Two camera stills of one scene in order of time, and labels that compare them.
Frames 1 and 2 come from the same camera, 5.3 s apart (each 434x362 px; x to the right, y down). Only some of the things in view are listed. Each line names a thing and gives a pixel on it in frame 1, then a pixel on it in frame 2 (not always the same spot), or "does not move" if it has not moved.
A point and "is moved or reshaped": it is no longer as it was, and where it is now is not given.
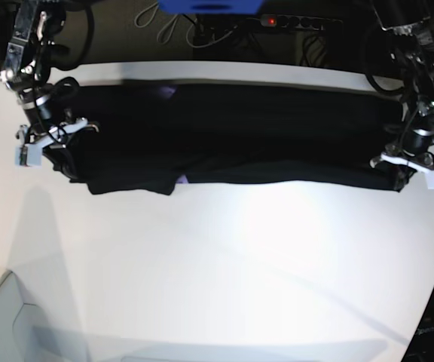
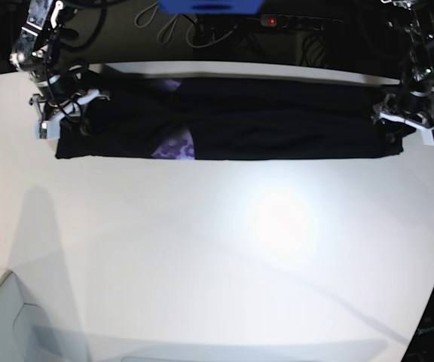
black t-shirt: [151, 139] is moved or reshaped
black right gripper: [417, 142] to [412, 102]
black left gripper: [37, 103] to [57, 91]
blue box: [210, 7] does not move
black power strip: [298, 22] does not move
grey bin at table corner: [7, 329] does not move
